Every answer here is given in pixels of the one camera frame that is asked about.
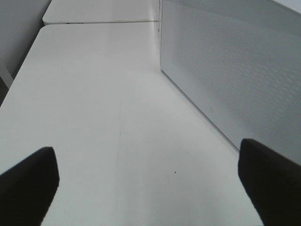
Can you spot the white microwave door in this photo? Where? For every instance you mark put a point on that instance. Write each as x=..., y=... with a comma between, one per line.
x=239, y=62

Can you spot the white neighbouring table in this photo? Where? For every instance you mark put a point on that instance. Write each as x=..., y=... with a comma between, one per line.
x=101, y=11

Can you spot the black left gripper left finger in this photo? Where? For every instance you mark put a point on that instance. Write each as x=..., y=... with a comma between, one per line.
x=28, y=188

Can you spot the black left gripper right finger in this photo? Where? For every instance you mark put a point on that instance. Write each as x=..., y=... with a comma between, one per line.
x=272, y=182

